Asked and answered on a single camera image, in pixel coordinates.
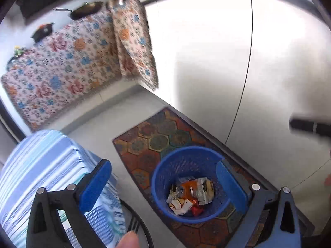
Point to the crushed drink can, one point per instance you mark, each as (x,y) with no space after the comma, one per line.
(187,189)

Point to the blue striped tablecloth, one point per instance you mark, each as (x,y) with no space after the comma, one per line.
(38,160)

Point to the condiment bottle rack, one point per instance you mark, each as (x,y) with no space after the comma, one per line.
(17,53)

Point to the large printed cloth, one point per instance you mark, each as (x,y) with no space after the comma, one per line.
(64,69)

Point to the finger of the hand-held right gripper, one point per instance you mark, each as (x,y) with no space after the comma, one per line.
(307,126)

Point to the blue plastic wastebasket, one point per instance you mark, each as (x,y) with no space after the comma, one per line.
(165,175)

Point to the black clay pot red lid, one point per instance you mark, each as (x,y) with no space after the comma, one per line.
(42,32)

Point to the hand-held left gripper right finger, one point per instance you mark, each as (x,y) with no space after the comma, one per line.
(231,186)

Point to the green and white carton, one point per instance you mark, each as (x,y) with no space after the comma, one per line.
(204,191)

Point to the person's left hand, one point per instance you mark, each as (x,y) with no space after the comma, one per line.
(129,241)

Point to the small printed cloth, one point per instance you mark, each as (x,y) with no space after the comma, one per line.
(134,44)

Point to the hexagon patterned floor mat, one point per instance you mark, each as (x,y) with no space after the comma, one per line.
(155,134)

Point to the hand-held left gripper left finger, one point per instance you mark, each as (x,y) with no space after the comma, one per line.
(94,186)

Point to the dark wok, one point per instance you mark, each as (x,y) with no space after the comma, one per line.
(85,9)

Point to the steel pot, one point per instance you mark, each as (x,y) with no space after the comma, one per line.
(116,3)

